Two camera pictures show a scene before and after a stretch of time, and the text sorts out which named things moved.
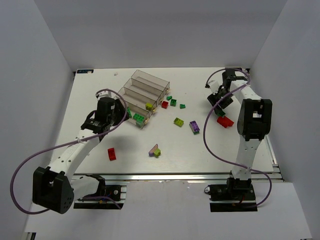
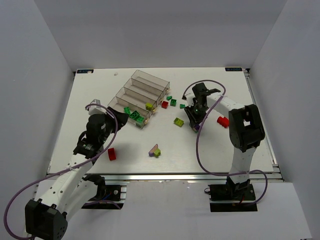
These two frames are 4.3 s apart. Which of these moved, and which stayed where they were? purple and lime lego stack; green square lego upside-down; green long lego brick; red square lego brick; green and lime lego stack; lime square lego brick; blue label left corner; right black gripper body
Moved: right black gripper body; green long lego brick
Stayed: lime square lego brick; green square lego upside-down; red square lego brick; blue label left corner; green and lime lego stack; purple and lime lego stack
